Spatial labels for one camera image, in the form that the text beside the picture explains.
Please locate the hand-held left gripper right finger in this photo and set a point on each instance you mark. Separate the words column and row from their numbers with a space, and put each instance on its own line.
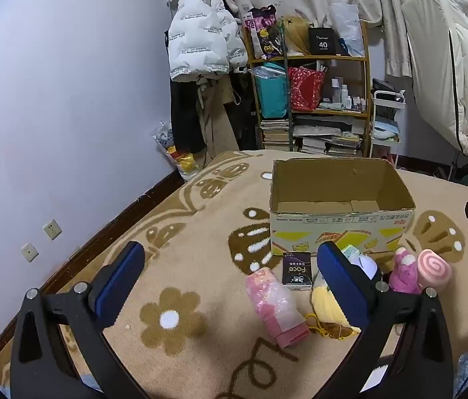
column 340, row 286

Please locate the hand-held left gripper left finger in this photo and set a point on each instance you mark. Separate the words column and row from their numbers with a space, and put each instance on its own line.
column 118, row 284

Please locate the white-haired plush doll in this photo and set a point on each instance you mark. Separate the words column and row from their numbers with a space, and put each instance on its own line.
column 365, row 266

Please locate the green tissue pack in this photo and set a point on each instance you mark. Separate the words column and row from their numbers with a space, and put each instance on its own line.
column 352, row 251

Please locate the black tissue pack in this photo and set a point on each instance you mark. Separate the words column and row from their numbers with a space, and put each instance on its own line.
column 296, row 270

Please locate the pink bunny plush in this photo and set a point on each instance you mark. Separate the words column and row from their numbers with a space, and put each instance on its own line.
column 404, row 272

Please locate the pink swirl roll plush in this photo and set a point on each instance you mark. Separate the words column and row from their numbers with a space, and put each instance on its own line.
column 434, row 268

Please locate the cardboard box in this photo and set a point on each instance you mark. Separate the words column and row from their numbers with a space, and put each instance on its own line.
column 333, row 183

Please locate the yellow plush toy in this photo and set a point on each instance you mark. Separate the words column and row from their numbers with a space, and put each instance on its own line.
column 327, row 303

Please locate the black folding stand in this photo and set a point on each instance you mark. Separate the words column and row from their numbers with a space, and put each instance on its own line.
column 460, row 166

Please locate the patterned beige carpet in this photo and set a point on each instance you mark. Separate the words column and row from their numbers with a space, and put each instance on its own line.
column 200, row 232

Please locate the white trolley cart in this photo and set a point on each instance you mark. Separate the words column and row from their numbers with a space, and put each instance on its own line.
column 387, row 120

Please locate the plastic bag of toys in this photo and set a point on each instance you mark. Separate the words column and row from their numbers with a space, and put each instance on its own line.
column 180, row 158

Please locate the messy pile of books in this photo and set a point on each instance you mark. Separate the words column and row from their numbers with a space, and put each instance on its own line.
column 329, row 139

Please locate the white quilt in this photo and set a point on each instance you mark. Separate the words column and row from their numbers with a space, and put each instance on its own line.
column 446, row 58

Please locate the dark hanging coats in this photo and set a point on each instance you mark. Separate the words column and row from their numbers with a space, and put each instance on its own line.
column 184, row 112

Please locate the group of small bottles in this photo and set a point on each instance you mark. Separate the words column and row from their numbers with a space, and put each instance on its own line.
column 344, row 93

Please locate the beige hanging trousers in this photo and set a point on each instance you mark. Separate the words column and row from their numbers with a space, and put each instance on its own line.
column 219, row 120

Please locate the red patterned bag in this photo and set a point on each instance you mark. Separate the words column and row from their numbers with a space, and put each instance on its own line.
column 305, row 89

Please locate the teal bag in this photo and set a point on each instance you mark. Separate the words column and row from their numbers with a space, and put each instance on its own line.
column 271, row 91

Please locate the wooden shelf rack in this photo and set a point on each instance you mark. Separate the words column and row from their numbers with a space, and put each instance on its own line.
column 325, row 58

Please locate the clear plastic bag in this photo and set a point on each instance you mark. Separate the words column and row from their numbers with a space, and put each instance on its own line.
column 348, row 25

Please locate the black box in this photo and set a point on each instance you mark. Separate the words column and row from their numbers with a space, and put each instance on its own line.
column 323, row 41

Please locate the blond wig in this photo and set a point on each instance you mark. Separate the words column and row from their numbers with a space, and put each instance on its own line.
column 296, row 33

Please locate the white puffer jacket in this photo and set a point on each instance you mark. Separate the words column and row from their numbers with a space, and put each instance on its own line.
column 200, row 37

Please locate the purple printed bag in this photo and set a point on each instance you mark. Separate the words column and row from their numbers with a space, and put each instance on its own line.
column 265, row 33

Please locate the wall socket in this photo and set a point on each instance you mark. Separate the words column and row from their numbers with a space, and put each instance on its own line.
column 52, row 229
column 29, row 252

